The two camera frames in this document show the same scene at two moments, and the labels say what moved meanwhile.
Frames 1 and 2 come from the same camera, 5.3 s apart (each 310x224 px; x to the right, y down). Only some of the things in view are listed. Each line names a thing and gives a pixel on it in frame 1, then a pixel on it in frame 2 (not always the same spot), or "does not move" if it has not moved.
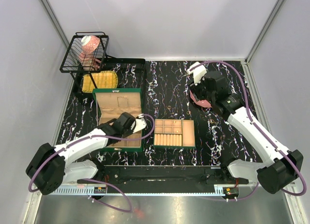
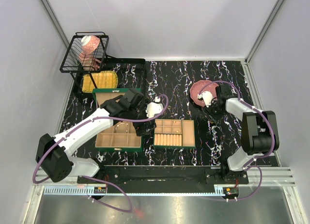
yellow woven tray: (106, 79) does not move
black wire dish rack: (86, 54) does not move
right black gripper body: (200, 92) -> (217, 113)
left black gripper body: (127, 132) -> (140, 127)
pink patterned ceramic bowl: (89, 43) does not move
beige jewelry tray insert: (172, 133) does not move
